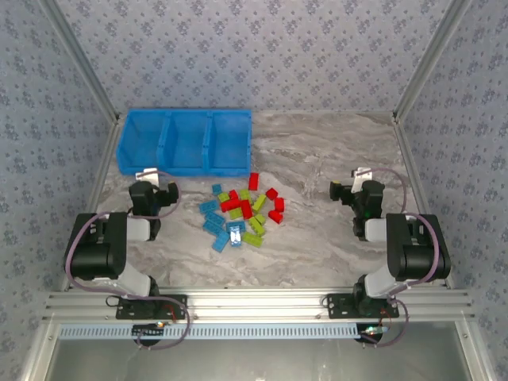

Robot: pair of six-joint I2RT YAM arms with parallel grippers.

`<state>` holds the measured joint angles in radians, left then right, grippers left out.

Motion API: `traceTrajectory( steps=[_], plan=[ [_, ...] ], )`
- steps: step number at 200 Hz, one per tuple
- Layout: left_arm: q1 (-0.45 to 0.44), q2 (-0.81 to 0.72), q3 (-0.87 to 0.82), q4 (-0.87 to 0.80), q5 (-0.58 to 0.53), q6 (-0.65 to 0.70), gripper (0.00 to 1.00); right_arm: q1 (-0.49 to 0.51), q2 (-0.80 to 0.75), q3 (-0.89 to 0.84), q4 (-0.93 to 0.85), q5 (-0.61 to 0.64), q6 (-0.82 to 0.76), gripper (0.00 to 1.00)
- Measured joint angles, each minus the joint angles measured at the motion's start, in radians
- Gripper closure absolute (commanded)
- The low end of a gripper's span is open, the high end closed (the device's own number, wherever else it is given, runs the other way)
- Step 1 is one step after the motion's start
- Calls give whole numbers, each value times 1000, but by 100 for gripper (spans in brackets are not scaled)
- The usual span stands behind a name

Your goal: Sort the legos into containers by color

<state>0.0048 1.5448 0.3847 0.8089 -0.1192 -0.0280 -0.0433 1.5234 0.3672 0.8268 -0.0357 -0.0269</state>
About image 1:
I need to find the aluminium table edge rail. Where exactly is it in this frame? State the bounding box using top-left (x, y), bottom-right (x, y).
top-left (252, 110), bottom-right (396, 117)

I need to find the aluminium mounting rail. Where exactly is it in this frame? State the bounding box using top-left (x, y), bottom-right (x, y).
top-left (42, 288), bottom-right (475, 321)

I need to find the aluminium frame leg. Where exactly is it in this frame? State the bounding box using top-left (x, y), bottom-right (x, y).
top-left (21, 321), bottom-right (60, 381)
top-left (454, 320), bottom-right (495, 381)

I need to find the black controller board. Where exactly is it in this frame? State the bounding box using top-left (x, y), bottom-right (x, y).
top-left (359, 324), bottom-right (392, 344)
top-left (132, 321), bottom-right (167, 344)

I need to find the aluminium frame post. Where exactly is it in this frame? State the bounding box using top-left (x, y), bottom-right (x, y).
top-left (39, 0), bottom-right (121, 124)
top-left (391, 0), bottom-right (474, 124)

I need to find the aluminium side rail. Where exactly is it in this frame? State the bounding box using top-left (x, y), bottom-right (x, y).
top-left (394, 118), bottom-right (456, 289)
top-left (59, 118), bottom-right (120, 293)

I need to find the grey metal panel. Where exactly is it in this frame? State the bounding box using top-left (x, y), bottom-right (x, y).
top-left (23, 335), bottom-right (489, 381)

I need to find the white slotted cable duct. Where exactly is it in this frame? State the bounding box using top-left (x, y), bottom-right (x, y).
top-left (58, 321), bottom-right (361, 341)

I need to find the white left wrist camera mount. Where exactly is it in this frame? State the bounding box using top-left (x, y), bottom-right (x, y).
top-left (135, 167), bottom-right (160, 186)

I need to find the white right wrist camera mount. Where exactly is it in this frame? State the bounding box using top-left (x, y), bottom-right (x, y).
top-left (351, 167), bottom-right (376, 192)

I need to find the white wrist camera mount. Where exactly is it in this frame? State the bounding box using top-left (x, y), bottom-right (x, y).
top-left (351, 167), bottom-right (376, 192)
top-left (135, 167), bottom-right (160, 186)

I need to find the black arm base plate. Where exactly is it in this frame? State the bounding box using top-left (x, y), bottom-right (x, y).
top-left (114, 294), bottom-right (188, 321)
top-left (325, 293), bottom-right (400, 320)

